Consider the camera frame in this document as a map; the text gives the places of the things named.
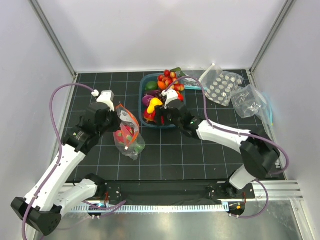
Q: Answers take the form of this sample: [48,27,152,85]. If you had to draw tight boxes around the orange zipper clear bag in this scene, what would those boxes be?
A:
[113,104,146,161]

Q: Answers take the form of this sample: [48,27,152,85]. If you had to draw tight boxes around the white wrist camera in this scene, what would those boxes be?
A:
[161,88,178,109]
[91,89,115,112]

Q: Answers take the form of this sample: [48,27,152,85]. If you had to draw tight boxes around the blue zipper clear bag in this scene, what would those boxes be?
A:
[231,84,274,126]

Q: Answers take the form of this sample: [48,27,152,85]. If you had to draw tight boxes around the teal zipper flat bag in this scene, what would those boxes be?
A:
[180,66,207,90]

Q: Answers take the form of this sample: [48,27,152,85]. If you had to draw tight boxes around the polka dot zip bag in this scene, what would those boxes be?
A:
[199,63,244,107]

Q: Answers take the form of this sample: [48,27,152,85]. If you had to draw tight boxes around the black grid mat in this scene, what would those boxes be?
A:
[46,69,286,183]

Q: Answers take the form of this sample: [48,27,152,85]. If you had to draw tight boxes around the pink dragon fruit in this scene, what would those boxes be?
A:
[113,124,146,154]

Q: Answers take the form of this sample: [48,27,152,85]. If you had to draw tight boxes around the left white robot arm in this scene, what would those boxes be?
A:
[11,102,121,236]

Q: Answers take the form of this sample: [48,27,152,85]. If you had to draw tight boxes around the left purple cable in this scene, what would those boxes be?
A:
[21,83,96,240]

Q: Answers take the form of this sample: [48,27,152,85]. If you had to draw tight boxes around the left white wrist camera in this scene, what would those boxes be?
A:
[91,89,115,112]

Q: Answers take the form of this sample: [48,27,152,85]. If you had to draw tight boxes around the green lime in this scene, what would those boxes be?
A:
[144,81,159,91]

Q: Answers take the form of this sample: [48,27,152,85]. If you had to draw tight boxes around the purple grape bunch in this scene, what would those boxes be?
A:
[155,90,166,102]

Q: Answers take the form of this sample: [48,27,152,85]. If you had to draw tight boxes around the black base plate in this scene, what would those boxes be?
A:
[89,179,256,206]

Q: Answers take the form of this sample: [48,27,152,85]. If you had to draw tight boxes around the orange tangerine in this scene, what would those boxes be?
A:
[157,81,167,90]

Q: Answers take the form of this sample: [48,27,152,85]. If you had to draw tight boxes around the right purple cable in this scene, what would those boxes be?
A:
[163,76,290,176]

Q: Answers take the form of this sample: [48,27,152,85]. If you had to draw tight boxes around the red apple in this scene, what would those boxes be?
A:
[160,116,165,126]

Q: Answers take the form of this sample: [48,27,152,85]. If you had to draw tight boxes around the red cherry bunch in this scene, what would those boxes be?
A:
[157,67,185,92]

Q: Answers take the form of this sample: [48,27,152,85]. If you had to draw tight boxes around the yellow pear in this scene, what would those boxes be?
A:
[147,97,163,114]

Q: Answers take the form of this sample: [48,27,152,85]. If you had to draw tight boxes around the teal plastic basket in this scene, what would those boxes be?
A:
[138,72,176,130]

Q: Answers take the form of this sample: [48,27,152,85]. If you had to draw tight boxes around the purple onion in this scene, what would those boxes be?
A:
[142,95,154,107]

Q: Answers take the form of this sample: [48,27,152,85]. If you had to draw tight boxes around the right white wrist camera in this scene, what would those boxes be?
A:
[161,88,178,109]

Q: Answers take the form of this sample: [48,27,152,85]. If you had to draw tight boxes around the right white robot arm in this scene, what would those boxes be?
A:
[153,99,280,198]

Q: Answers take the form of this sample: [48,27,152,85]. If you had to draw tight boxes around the purple cable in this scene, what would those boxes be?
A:
[21,83,96,240]
[163,76,290,176]

